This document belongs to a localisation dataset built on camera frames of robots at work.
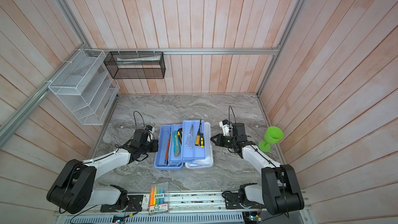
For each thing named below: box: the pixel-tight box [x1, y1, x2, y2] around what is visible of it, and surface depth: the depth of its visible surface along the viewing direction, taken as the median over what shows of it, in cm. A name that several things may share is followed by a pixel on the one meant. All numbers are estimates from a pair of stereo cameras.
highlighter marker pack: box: [148, 181, 169, 216], surface depth 76 cm
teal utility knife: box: [173, 130, 181, 158], surface depth 85 cm
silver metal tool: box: [185, 123, 194, 150], surface depth 83 cm
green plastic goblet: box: [258, 126, 284, 153], surface depth 83 cm
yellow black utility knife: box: [177, 127, 183, 146], surface depth 90 cm
